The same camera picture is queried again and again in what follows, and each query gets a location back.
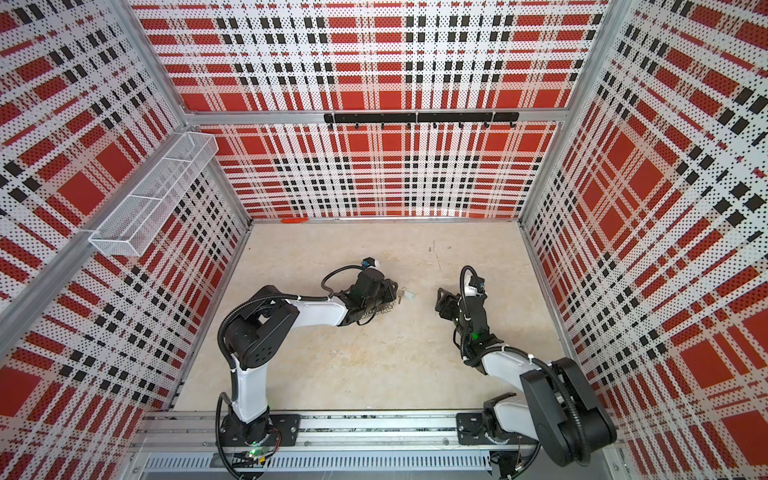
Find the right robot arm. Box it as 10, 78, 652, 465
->
435, 288, 618, 466

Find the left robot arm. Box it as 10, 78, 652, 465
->
216, 263, 398, 447

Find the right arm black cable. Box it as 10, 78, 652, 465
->
458, 265, 481, 313

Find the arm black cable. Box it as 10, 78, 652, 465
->
458, 265, 481, 313
319, 263, 365, 296

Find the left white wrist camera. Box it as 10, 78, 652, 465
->
361, 257, 380, 269

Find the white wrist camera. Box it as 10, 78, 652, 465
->
361, 257, 380, 269
466, 280, 486, 297

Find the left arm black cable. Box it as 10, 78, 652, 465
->
319, 263, 365, 296

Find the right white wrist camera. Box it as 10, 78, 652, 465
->
466, 280, 486, 297

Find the black hook rail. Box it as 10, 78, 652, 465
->
323, 111, 520, 128

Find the white wire mesh basket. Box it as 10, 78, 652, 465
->
89, 132, 218, 257

